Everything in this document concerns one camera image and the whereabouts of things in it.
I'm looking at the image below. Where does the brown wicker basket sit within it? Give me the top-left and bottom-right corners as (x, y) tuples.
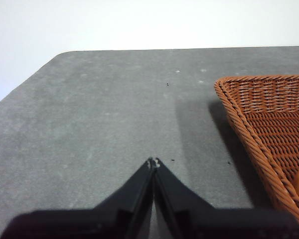
(213, 74), (299, 231)

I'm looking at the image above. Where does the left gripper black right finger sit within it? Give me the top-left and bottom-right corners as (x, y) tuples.
(153, 157), (299, 239)

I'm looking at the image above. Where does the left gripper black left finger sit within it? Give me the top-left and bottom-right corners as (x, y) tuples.
(0, 156), (155, 239)

